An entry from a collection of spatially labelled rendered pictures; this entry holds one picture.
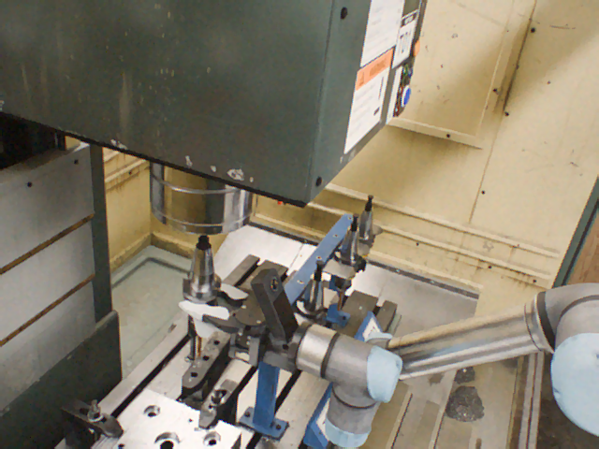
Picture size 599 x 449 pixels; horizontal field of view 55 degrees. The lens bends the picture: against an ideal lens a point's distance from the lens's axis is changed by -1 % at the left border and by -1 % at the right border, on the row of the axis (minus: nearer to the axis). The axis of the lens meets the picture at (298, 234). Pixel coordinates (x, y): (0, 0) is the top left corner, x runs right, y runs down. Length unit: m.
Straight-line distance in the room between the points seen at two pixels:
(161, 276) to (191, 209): 1.53
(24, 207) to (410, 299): 1.22
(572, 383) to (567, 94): 1.08
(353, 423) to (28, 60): 0.69
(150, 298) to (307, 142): 1.64
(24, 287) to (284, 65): 0.86
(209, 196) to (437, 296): 1.29
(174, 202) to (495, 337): 0.52
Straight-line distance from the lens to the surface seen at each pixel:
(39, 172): 1.24
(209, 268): 0.94
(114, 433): 1.23
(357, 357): 0.89
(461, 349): 0.97
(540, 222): 1.85
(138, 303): 2.20
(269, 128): 0.65
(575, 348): 0.78
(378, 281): 1.99
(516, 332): 0.94
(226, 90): 0.66
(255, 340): 0.93
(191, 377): 1.37
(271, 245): 2.08
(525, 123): 1.75
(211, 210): 0.81
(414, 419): 1.71
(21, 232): 1.25
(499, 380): 2.02
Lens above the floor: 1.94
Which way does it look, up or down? 31 degrees down
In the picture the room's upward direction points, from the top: 8 degrees clockwise
